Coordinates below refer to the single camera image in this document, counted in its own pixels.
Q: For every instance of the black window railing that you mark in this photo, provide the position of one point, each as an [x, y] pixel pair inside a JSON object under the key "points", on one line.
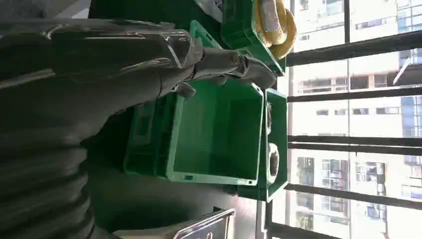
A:
{"points": [[356, 142]]}

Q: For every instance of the white plastic parcel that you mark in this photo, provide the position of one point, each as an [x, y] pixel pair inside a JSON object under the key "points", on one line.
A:
{"points": [[209, 8]]}

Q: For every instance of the ribbed grey left arm sleeve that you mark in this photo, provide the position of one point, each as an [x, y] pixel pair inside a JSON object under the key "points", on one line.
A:
{"points": [[39, 184]]}

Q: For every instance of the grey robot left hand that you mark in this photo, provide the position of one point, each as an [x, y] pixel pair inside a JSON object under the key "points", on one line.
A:
{"points": [[99, 59]]}

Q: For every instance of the green plastic crate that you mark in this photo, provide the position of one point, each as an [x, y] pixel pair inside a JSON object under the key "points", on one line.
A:
{"points": [[202, 33], [217, 132], [278, 125], [237, 29]]}

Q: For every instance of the grey wrapped parcel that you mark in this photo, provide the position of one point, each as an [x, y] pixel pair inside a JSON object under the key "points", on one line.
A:
{"points": [[271, 14]]}

